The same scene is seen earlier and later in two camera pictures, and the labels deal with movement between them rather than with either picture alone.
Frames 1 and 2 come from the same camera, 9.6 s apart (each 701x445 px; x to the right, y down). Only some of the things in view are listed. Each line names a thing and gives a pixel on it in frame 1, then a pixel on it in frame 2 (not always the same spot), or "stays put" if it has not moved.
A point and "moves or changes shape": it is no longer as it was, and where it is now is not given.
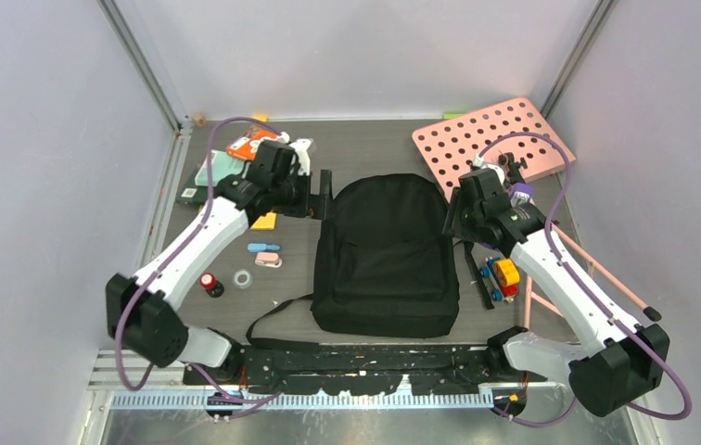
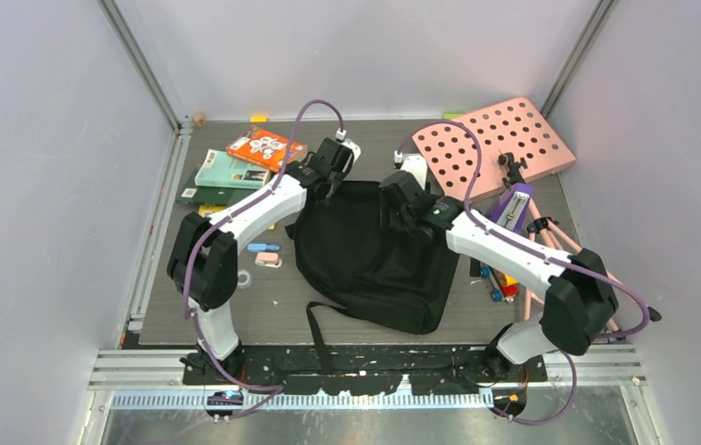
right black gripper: [452, 223] → [388, 213]
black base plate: [364, 369] stays put
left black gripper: [305, 208] → [338, 177]
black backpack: [386, 261] moves or changes shape
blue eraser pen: [262, 247] stays put
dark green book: [191, 193] stays put
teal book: [223, 165] stays put
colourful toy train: [503, 277] stays put
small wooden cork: [199, 120] stays put
